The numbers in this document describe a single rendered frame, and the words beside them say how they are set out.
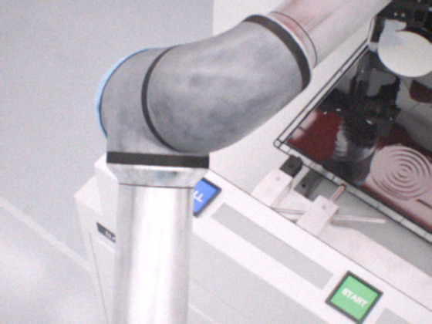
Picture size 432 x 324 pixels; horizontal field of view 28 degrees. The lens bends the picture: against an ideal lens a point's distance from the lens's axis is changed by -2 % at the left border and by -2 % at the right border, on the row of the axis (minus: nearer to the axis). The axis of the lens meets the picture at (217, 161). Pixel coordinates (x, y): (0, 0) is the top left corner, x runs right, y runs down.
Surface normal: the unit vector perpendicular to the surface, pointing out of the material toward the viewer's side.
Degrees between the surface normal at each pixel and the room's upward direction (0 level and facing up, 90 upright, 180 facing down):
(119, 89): 60
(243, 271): 90
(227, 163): 0
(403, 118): 0
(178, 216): 53
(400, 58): 1
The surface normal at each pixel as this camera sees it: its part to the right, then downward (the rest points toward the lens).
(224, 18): -0.61, 0.65
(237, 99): 0.14, 0.36
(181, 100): -0.39, 0.21
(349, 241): 0.03, -0.57
